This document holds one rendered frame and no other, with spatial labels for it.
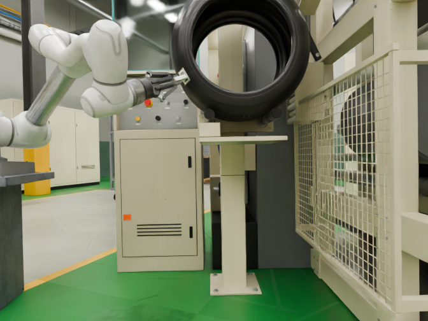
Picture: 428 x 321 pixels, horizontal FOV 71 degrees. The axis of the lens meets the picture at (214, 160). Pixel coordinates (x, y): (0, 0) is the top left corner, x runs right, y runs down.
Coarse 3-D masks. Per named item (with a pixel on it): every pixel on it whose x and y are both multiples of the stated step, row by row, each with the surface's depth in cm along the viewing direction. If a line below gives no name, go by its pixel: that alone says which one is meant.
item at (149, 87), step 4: (140, 80) 106; (144, 80) 106; (148, 80) 107; (144, 84) 105; (148, 84) 106; (152, 84) 111; (156, 84) 112; (148, 88) 106; (152, 88) 107; (148, 92) 107; (152, 92) 108; (156, 92) 111; (148, 96) 108; (152, 96) 109; (156, 96) 111
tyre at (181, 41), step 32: (192, 0) 123; (224, 0) 142; (256, 0) 141; (288, 0) 122; (192, 32) 123; (288, 32) 145; (192, 64) 122; (288, 64) 122; (192, 96) 128; (224, 96) 122; (256, 96) 122; (288, 96) 127
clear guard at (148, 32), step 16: (112, 0) 189; (128, 0) 190; (144, 0) 190; (160, 0) 190; (176, 0) 190; (112, 16) 189; (128, 16) 190; (144, 16) 190; (160, 16) 190; (176, 16) 190; (128, 32) 190; (144, 32) 190; (160, 32) 190; (128, 48) 190; (144, 48) 190; (160, 48) 190; (128, 64) 190; (144, 64) 190; (160, 64) 190
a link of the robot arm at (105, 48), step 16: (96, 32) 83; (112, 32) 84; (48, 48) 116; (64, 48) 116; (80, 48) 99; (96, 48) 84; (112, 48) 85; (64, 64) 113; (96, 64) 87; (112, 64) 87; (112, 80) 91
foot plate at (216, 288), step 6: (210, 276) 177; (216, 276) 177; (246, 276) 176; (252, 276) 176; (210, 282) 169; (216, 282) 169; (246, 282) 168; (252, 282) 168; (210, 288) 162; (216, 288) 162; (222, 288) 162; (228, 288) 161; (234, 288) 161; (240, 288) 161; (246, 288) 161; (252, 288) 161; (258, 288) 161; (210, 294) 155; (216, 294) 155; (222, 294) 155; (228, 294) 155; (234, 294) 155; (240, 294) 155; (246, 294) 156; (252, 294) 156
